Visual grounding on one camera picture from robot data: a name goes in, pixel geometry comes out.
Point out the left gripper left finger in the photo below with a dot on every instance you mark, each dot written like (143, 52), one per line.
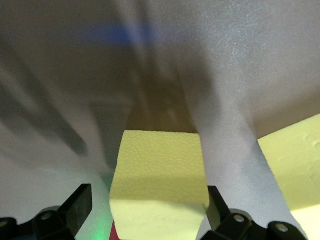
(72, 212)

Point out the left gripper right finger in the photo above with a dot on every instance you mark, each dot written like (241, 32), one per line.
(220, 215)

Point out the yellow foam cube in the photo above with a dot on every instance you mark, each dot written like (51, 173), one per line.
(160, 170)
(295, 162)

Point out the red foam cube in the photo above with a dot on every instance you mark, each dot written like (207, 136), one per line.
(115, 232)

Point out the brown table cover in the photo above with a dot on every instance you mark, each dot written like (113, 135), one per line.
(225, 50)

